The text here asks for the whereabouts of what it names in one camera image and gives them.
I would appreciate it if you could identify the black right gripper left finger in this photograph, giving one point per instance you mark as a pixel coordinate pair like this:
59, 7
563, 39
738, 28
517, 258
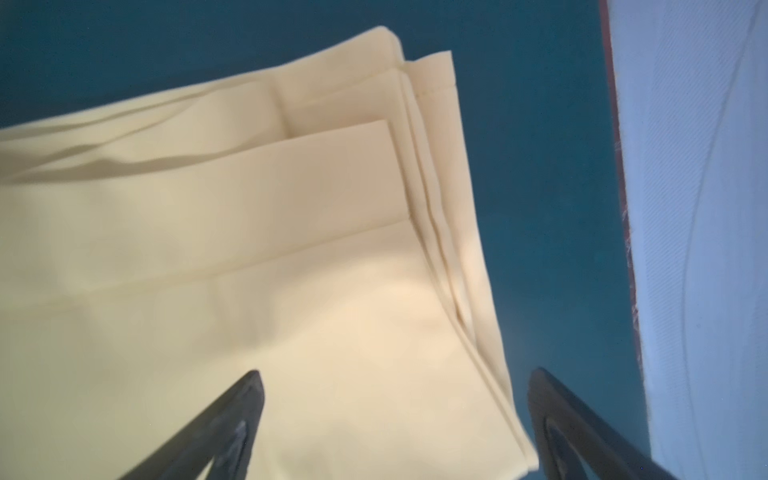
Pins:
218, 442

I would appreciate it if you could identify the yellow tan skirt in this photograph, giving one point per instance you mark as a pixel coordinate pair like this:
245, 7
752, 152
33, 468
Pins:
311, 223

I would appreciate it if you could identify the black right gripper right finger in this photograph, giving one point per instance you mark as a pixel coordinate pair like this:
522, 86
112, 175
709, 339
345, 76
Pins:
569, 435

